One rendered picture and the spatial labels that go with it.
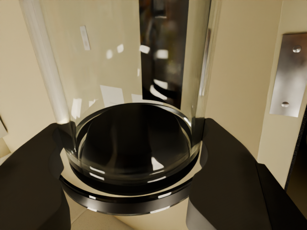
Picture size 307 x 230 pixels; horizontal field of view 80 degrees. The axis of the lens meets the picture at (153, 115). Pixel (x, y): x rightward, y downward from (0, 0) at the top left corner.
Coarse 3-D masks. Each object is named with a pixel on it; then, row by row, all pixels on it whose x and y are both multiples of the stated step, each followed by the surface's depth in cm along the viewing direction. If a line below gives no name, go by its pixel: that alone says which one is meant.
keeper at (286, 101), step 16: (288, 48) 15; (304, 48) 14; (288, 64) 15; (304, 64) 15; (288, 80) 16; (304, 80) 15; (272, 96) 17; (288, 96) 16; (272, 112) 18; (288, 112) 17
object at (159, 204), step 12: (60, 180) 10; (72, 192) 9; (180, 192) 9; (84, 204) 9; (96, 204) 9; (108, 204) 9; (120, 204) 9; (132, 204) 9; (144, 204) 9; (156, 204) 9; (168, 204) 9
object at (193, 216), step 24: (216, 144) 9; (240, 144) 9; (216, 168) 8; (240, 168) 8; (192, 192) 7; (216, 192) 7; (240, 192) 7; (192, 216) 7; (216, 216) 6; (240, 216) 6; (264, 216) 6
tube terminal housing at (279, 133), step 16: (288, 0) 14; (304, 0) 13; (288, 16) 14; (304, 16) 14; (288, 32) 15; (304, 32) 14; (272, 64) 16; (272, 80) 17; (304, 96) 16; (272, 128) 18; (288, 128) 17; (272, 144) 19; (288, 144) 18; (272, 160) 20; (288, 160) 19; (304, 160) 30; (304, 176) 27; (288, 192) 25; (304, 192) 25; (304, 208) 23
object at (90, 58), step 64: (64, 0) 6; (128, 0) 5; (192, 0) 6; (64, 64) 7; (128, 64) 6; (192, 64) 7; (64, 128) 9; (128, 128) 8; (192, 128) 9; (128, 192) 9
